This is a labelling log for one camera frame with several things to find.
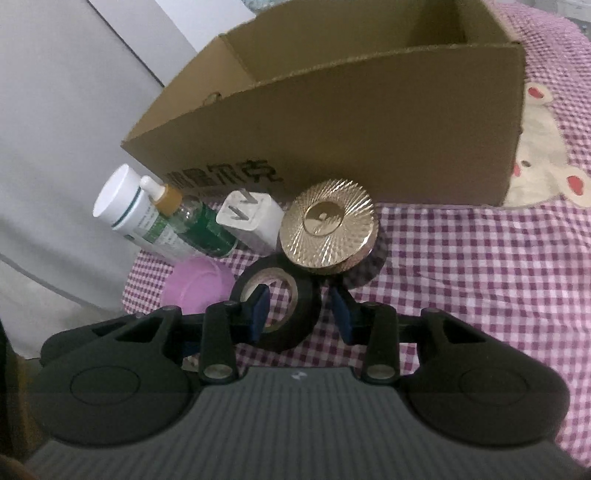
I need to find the brown cardboard box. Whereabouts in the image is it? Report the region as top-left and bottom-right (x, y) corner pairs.
(121, 0), (527, 208)

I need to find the black jar with gold lid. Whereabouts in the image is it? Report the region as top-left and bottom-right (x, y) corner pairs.
(278, 178), (389, 291)

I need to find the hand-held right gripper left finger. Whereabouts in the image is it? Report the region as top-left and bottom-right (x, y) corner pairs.
(92, 285), (271, 385)

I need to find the black tape roll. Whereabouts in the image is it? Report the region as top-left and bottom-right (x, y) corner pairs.
(229, 265), (319, 356)

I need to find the white plastic bottle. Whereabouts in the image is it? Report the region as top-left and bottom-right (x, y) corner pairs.
(92, 164), (195, 264)

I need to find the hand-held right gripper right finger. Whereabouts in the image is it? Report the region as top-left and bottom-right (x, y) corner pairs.
(330, 287), (490, 385)

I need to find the green dropper bottle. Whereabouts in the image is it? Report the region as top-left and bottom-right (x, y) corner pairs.
(141, 175), (238, 259)

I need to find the purple checked bear cloth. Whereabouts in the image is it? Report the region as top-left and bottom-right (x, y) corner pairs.
(121, 0), (591, 472)

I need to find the pink plastic bowl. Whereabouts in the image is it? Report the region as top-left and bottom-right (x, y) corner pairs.
(159, 256), (234, 310)

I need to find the white charger plug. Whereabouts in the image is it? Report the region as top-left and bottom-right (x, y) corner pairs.
(216, 189), (283, 254)

